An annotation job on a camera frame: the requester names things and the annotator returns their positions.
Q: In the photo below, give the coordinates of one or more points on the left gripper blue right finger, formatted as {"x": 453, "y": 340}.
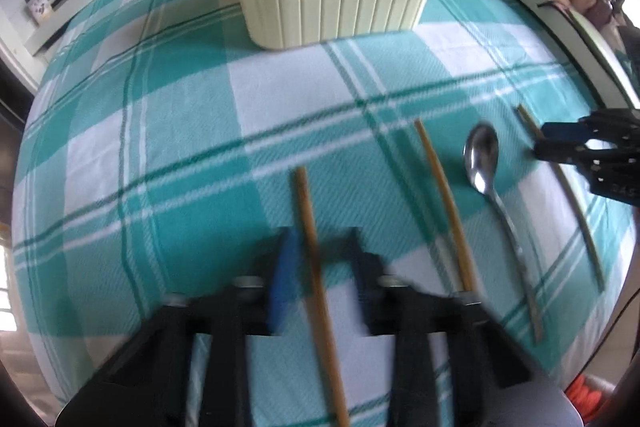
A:
{"x": 382, "y": 296}

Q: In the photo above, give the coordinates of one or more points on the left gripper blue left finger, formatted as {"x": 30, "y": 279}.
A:
{"x": 256, "y": 303}

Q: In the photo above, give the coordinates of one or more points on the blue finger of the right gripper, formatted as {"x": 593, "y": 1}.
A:
{"x": 566, "y": 131}
{"x": 562, "y": 152}

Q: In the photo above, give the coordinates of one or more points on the wooden chopstick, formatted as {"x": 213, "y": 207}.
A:
{"x": 465, "y": 260}
{"x": 572, "y": 200}
{"x": 320, "y": 317}

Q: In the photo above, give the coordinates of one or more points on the stainless steel spoon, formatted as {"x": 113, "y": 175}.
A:
{"x": 481, "y": 156}

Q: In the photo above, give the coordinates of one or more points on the light green cloth pad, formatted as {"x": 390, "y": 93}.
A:
{"x": 610, "y": 79}

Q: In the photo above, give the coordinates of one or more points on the pink cloth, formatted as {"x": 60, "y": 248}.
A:
{"x": 598, "y": 11}

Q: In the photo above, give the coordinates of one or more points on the teal white checkered tablecloth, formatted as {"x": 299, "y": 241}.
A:
{"x": 158, "y": 160}

